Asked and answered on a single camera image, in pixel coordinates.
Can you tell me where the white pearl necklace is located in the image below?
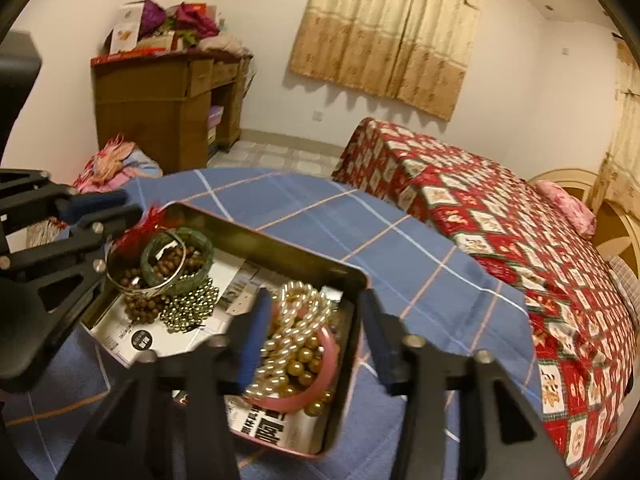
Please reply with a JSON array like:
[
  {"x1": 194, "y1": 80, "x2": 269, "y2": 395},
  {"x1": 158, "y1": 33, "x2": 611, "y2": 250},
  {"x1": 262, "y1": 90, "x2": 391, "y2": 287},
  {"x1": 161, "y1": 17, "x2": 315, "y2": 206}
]
[{"x1": 242, "y1": 281, "x2": 334, "y2": 402}]

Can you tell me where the metallic bead bracelet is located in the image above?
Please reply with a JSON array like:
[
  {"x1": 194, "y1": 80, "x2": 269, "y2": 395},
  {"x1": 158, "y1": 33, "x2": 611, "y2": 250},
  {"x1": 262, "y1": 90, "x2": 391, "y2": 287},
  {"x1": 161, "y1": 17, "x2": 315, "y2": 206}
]
[{"x1": 160, "y1": 282, "x2": 220, "y2": 334}]

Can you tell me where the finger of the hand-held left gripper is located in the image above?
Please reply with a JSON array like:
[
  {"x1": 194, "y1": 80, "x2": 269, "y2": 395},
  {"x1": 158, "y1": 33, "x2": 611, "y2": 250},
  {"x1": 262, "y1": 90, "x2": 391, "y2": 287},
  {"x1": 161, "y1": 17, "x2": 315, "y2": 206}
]
[
  {"x1": 0, "y1": 169, "x2": 130, "y2": 224},
  {"x1": 0, "y1": 204, "x2": 144, "y2": 394}
]

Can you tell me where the bed with red quilt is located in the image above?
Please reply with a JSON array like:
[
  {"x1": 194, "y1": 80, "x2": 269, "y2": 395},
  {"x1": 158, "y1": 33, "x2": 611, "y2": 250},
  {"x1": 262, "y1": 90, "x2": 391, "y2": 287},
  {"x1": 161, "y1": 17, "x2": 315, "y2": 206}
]
[{"x1": 332, "y1": 117, "x2": 640, "y2": 479}]

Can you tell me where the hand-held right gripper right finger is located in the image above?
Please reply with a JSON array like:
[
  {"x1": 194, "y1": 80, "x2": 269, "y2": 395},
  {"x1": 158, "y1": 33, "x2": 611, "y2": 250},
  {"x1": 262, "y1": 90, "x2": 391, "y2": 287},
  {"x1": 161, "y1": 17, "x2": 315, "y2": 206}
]
[{"x1": 357, "y1": 289, "x2": 572, "y2": 480}]

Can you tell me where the green jade bangle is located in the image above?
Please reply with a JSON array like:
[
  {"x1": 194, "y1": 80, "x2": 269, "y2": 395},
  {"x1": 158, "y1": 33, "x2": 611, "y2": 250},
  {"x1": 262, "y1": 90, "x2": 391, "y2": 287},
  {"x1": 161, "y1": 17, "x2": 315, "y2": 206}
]
[{"x1": 139, "y1": 227, "x2": 215, "y2": 297}]

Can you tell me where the pink tin box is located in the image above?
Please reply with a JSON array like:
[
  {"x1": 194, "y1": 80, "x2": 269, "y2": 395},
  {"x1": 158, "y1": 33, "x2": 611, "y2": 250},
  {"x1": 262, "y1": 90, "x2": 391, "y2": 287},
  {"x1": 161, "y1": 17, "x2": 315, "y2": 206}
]
[{"x1": 80, "y1": 201, "x2": 370, "y2": 461}]

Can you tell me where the cream headboard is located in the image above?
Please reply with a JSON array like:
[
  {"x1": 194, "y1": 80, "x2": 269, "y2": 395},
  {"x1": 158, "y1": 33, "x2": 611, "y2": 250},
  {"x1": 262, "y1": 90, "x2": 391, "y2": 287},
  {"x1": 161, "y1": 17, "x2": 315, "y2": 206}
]
[{"x1": 527, "y1": 168, "x2": 640, "y2": 282}]

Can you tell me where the white printed box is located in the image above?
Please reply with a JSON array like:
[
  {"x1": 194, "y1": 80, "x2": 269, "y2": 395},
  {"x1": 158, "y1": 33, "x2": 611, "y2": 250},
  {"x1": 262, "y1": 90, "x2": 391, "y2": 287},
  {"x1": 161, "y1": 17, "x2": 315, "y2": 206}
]
[{"x1": 108, "y1": 2, "x2": 146, "y2": 56}]

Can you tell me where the blue plaid cloth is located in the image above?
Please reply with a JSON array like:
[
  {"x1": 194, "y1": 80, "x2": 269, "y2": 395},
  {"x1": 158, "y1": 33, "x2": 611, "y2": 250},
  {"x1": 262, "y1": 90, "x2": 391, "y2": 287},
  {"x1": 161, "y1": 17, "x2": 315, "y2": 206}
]
[{"x1": 0, "y1": 167, "x2": 547, "y2": 480}]

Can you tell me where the magenta cloth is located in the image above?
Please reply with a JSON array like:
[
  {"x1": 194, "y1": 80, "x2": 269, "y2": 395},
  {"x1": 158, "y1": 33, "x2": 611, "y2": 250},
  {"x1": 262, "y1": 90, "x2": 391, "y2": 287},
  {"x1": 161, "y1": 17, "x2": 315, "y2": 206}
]
[{"x1": 174, "y1": 2, "x2": 221, "y2": 39}]

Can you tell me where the pink pillow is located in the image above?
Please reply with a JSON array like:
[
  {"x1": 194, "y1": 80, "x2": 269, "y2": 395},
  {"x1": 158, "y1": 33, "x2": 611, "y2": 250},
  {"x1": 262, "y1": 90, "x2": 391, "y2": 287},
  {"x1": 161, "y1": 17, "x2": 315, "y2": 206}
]
[{"x1": 535, "y1": 179, "x2": 597, "y2": 239}]

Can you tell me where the thin silver bangle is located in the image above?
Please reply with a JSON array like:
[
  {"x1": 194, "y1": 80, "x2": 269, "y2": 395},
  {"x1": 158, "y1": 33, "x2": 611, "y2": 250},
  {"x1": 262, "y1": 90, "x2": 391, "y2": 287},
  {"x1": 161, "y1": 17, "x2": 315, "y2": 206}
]
[{"x1": 105, "y1": 229, "x2": 188, "y2": 295}]

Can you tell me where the printed paper sheet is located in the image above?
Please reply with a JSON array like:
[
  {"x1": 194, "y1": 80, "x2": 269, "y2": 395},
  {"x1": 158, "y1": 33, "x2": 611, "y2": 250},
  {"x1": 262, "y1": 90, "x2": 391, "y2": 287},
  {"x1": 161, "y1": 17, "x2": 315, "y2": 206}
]
[{"x1": 92, "y1": 254, "x2": 322, "y2": 457}]

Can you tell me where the brown wooden bead bracelet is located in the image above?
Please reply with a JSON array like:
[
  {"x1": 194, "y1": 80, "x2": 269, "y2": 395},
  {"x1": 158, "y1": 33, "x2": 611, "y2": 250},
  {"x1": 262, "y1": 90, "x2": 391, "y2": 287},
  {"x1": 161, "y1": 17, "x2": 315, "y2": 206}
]
[{"x1": 119, "y1": 244, "x2": 212, "y2": 322}]

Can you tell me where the pink bangle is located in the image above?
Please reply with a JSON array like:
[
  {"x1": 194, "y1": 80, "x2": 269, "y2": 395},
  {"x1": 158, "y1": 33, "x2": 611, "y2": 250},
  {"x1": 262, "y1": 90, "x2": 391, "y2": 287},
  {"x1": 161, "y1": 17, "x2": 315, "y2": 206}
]
[{"x1": 242, "y1": 326, "x2": 340, "y2": 415}]

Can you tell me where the beige patterned curtain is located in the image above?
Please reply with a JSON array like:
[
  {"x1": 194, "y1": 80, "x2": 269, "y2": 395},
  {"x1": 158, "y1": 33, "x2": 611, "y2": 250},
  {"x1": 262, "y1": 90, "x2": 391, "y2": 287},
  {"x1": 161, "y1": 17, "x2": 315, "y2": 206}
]
[{"x1": 288, "y1": 0, "x2": 489, "y2": 121}]

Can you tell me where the red knotted cord coin charm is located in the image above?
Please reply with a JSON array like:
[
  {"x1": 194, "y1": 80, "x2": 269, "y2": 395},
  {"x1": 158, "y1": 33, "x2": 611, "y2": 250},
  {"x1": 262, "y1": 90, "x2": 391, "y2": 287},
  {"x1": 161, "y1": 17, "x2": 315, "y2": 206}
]
[{"x1": 116, "y1": 205, "x2": 169, "y2": 249}]

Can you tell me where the beige cloth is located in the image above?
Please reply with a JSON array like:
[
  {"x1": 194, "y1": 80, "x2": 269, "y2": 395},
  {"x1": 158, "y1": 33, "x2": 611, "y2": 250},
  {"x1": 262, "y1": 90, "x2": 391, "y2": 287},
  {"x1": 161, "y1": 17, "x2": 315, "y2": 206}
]
[{"x1": 197, "y1": 32, "x2": 251, "y2": 57}]

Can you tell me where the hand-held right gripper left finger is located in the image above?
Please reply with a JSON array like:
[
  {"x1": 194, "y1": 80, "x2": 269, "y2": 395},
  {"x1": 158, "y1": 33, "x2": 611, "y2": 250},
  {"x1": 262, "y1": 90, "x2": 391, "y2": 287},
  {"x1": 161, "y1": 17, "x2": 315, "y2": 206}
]
[{"x1": 57, "y1": 287, "x2": 275, "y2": 480}]

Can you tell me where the beige side curtain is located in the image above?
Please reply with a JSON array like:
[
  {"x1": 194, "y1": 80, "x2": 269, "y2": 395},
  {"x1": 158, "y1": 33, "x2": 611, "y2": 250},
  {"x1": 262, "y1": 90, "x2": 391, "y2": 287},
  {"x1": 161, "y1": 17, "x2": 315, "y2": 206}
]
[{"x1": 589, "y1": 39, "x2": 640, "y2": 217}]

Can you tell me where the gold pearl necklace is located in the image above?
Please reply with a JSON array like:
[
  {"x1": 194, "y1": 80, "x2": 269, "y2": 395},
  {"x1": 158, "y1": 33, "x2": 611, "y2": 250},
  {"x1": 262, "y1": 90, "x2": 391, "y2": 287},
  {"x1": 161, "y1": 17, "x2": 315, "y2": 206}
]
[{"x1": 264, "y1": 334, "x2": 337, "y2": 417}]

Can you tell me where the pink fringed cloth bundle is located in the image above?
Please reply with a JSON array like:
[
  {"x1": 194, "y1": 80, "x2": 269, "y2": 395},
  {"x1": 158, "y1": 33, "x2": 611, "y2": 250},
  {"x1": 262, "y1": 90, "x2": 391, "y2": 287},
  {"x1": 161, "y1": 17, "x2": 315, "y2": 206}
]
[{"x1": 24, "y1": 133, "x2": 164, "y2": 247}]

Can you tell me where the grey checked cloth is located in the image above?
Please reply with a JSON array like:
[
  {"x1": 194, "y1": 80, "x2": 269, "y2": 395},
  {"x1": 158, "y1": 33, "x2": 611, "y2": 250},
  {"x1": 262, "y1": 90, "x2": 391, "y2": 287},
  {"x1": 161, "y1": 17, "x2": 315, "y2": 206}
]
[{"x1": 606, "y1": 254, "x2": 640, "y2": 322}]

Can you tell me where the purple cloth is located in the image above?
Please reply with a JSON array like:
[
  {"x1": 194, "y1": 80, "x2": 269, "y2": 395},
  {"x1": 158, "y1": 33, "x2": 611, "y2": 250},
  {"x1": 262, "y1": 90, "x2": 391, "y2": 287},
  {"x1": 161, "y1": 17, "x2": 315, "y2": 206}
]
[{"x1": 137, "y1": 0, "x2": 169, "y2": 41}]

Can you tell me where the wooden desk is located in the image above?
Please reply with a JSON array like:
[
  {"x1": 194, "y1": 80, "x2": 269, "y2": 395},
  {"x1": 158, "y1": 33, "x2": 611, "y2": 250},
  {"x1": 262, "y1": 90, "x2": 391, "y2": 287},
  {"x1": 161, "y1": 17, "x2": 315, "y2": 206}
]
[{"x1": 90, "y1": 49, "x2": 254, "y2": 174}]

